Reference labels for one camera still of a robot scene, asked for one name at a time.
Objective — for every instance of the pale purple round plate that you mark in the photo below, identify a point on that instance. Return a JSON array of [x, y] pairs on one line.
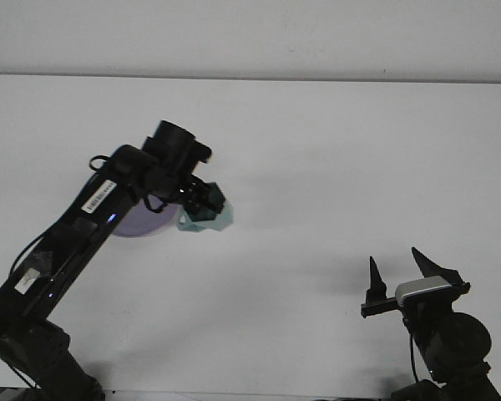
[[146, 223]]

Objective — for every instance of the pale blue hexagonal cup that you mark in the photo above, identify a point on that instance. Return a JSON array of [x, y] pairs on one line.
[[225, 221]]

